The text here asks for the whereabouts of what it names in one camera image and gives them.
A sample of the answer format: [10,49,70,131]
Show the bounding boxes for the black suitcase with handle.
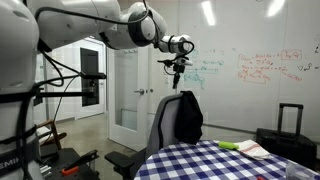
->
[255,102,318,170]

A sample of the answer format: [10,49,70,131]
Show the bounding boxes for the white towel red stripes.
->
[234,139,273,162]

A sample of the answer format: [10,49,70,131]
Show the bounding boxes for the black camera on stand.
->
[78,71,108,81]

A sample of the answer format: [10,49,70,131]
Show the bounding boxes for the dark background door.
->
[79,47,100,108]

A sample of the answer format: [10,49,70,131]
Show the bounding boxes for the clear plastic container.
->
[285,161,316,180]

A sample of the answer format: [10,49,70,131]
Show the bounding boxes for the black cloth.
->
[174,90,204,146]

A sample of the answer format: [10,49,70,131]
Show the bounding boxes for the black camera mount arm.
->
[32,79,100,108]

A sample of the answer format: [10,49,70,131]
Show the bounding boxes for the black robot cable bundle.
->
[14,0,196,180]

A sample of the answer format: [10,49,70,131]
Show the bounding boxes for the black clamp orange handle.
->
[60,149,100,177]

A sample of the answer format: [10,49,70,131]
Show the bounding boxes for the black robot cart top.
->
[39,147,101,180]

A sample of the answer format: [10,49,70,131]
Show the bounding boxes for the white door glass panel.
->
[107,43,150,153]

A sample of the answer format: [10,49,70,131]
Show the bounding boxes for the wooden chair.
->
[34,119,68,152]

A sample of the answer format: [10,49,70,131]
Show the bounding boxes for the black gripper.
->
[171,62,186,90]

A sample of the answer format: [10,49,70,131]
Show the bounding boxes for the wall whiteboard with writing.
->
[166,0,320,143]

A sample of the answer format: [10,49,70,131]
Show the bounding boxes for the grey mesh office chair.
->
[104,92,185,180]

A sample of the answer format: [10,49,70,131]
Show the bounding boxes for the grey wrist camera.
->
[173,56,195,67]

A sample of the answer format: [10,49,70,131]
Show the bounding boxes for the thin black camera cable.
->
[43,74,82,145]

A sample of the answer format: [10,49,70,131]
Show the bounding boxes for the green cylindrical object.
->
[218,141,240,151]

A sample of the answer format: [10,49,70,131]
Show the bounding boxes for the blue white checkered tablecloth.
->
[133,139,320,180]

